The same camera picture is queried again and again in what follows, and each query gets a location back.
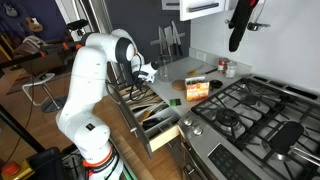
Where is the small black round lid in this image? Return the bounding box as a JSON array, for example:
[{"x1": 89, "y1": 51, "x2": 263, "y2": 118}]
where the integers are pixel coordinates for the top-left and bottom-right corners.
[{"x1": 209, "y1": 80, "x2": 223, "y2": 88}]

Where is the white wall outlet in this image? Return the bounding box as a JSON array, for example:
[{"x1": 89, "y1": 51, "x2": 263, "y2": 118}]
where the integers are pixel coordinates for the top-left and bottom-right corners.
[{"x1": 196, "y1": 51, "x2": 206, "y2": 61}]

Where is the white bar stool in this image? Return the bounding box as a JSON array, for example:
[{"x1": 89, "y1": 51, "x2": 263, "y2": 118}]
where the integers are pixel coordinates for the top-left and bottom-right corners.
[{"x1": 22, "y1": 73, "x2": 67, "y2": 113}]

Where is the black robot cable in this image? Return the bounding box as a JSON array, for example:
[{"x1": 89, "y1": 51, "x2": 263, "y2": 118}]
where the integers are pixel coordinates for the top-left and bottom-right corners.
[{"x1": 106, "y1": 53, "x2": 151, "y2": 102}]

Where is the white upper cupboard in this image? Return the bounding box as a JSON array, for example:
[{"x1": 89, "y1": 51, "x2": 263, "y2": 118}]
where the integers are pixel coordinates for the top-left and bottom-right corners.
[{"x1": 161, "y1": 0, "x2": 238, "y2": 21}]

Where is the magnetic knife strip with knives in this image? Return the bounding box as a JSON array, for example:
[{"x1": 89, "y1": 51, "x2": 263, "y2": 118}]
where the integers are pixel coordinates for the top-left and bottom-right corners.
[{"x1": 150, "y1": 21, "x2": 185, "y2": 56}]

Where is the black oven mitt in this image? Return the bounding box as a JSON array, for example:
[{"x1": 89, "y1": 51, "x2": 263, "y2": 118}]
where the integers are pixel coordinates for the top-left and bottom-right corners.
[{"x1": 228, "y1": 0, "x2": 259, "y2": 52}]

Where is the clear glass measuring jug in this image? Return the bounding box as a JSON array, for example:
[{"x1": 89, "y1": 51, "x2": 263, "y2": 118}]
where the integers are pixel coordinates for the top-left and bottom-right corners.
[{"x1": 156, "y1": 55, "x2": 173, "y2": 83}]

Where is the red emergency stop button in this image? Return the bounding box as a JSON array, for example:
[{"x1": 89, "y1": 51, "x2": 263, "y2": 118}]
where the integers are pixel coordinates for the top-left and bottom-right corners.
[{"x1": 2, "y1": 161, "x2": 21, "y2": 175}]

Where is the red labelled tin can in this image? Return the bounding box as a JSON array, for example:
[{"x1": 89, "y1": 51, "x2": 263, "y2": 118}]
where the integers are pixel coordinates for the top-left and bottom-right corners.
[{"x1": 217, "y1": 58, "x2": 229, "y2": 74}]

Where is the green tea bag packet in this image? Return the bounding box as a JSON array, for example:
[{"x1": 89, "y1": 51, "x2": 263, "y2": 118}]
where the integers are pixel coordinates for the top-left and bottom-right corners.
[{"x1": 169, "y1": 99, "x2": 182, "y2": 106}]

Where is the stainless gas stove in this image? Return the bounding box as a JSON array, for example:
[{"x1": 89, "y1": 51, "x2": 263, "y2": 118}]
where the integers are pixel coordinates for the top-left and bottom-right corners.
[{"x1": 178, "y1": 76, "x2": 320, "y2": 180}]

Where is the yellow smiley spatula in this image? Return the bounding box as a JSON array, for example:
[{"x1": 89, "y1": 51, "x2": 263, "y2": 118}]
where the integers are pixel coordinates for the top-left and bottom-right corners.
[{"x1": 187, "y1": 66, "x2": 203, "y2": 76}]

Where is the open wooden cutlery drawer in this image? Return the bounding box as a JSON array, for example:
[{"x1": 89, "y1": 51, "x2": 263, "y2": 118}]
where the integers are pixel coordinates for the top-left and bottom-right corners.
[{"x1": 113, "y1": 81, "x2": 182, "y2": 158}]

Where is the round cork trivet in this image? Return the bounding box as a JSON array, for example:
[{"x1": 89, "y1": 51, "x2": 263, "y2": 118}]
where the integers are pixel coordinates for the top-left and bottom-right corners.
[{"x1": 172, "y1": 80, "x2": 186, "y2": 91}]

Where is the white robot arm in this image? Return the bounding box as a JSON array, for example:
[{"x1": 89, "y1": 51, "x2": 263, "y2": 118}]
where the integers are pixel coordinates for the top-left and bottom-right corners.
[{"x1": 56, "y1": 29, "x2": 158, "y2": 180}]

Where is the glass jar with label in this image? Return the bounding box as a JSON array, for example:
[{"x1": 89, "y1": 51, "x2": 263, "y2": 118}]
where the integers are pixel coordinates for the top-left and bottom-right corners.
[{"x1": 225, "y1": 62, "x2": 237, "y2": 78}]

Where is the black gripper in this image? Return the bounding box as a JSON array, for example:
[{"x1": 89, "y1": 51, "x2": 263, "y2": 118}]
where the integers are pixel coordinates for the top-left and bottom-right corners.
[{"x1": 132, "y1": 75, "x2": 154, "y2": 90}]

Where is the orange juice carton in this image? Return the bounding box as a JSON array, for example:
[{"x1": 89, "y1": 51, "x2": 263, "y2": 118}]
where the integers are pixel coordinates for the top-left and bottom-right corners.
[{"x1": 185, "y1": 76, "x2": 210, "y2": 102}]

